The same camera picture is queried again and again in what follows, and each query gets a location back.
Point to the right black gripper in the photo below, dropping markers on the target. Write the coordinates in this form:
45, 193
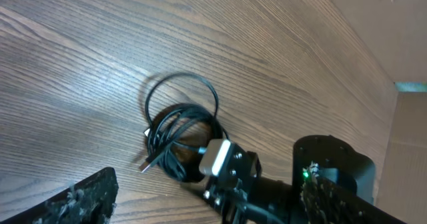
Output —
231, 191

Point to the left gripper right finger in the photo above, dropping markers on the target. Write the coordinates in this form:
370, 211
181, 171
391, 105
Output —
328, 203

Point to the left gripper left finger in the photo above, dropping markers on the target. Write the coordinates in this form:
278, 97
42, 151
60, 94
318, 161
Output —
90, 201

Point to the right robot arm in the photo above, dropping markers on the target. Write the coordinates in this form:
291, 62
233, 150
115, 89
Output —
337, 161

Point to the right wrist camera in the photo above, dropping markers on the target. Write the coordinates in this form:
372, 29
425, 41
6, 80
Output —
214, 157

